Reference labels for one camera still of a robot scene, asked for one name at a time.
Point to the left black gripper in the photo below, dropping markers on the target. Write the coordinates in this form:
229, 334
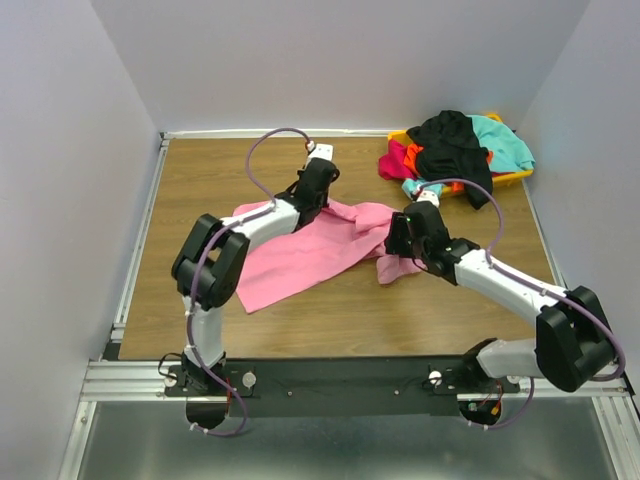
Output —
300, 174

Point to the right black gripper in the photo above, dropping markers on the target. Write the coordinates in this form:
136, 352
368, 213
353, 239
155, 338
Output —
398, 226

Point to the pink t shirt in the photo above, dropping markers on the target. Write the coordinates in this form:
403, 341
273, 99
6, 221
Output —
340, 237

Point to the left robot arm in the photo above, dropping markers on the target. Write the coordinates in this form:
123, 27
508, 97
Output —
209, 265

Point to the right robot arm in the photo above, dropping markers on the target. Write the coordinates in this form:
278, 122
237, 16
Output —
572, 342

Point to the magenta t shirt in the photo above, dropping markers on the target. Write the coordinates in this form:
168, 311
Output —
391, 165

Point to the orange t shirt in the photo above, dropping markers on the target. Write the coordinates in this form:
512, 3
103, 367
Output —
428, 164

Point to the black t shirt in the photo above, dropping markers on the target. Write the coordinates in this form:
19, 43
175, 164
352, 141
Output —
448, 128

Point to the yellow plastic bin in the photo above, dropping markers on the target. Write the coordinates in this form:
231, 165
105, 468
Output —
402, 137

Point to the teal t shirt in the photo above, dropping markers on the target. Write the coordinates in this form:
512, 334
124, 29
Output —
508, 154

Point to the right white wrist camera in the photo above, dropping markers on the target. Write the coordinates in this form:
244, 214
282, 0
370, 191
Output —
428, 196

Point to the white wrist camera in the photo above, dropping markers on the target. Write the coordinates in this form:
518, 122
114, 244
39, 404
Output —
428, 196
321, 151

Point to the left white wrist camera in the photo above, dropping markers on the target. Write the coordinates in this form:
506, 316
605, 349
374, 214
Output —
321, 151

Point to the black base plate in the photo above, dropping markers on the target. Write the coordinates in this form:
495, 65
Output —
331, 387

